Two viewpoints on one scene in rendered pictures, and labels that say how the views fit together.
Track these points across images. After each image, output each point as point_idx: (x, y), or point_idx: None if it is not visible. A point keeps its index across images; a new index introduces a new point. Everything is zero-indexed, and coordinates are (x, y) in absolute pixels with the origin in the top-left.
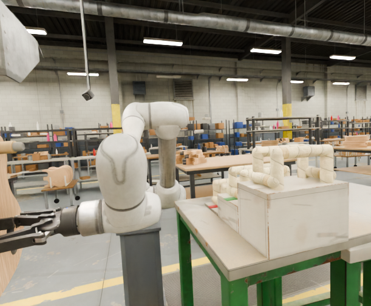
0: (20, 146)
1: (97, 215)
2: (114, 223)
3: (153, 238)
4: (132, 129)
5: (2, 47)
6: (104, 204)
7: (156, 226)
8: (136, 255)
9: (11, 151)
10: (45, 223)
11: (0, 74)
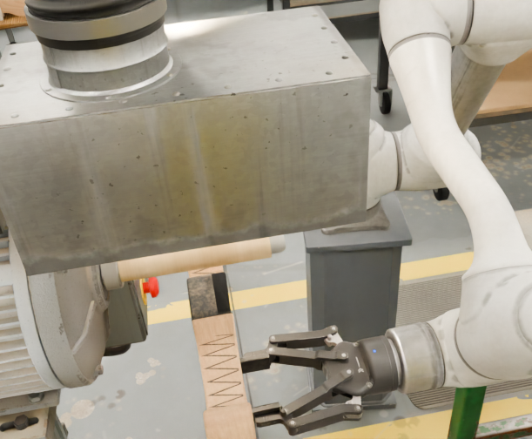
0: (283, 246)
1: (438, 370)
2: (468, 384)
3: (391, 258)
4: (434, 91)
5: (366, 174)
6: (455, 356)
7: (399, 233)
8: (348, 288)
9: (269, 257)
10: (346, 379)
11: (355, 222)
